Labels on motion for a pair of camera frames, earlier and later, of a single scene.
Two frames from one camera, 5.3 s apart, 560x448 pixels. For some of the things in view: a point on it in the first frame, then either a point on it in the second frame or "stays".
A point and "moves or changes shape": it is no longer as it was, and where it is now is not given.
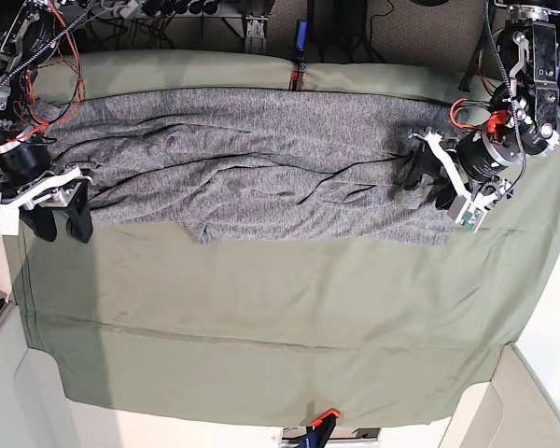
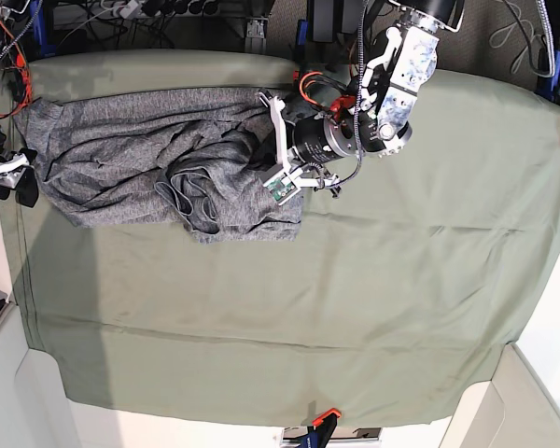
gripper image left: (27, 177) -> (6, 172)
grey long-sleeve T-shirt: (256, 166) moves or changes shape
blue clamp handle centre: (301, 39) stays
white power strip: (126, 10) stays
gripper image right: (474, 165) -> (285, 184)
